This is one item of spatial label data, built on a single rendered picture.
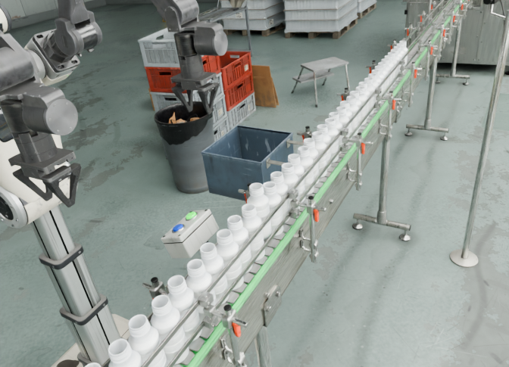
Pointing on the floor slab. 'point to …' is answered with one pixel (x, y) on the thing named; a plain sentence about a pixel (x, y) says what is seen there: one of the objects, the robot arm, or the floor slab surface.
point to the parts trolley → (224, 17)
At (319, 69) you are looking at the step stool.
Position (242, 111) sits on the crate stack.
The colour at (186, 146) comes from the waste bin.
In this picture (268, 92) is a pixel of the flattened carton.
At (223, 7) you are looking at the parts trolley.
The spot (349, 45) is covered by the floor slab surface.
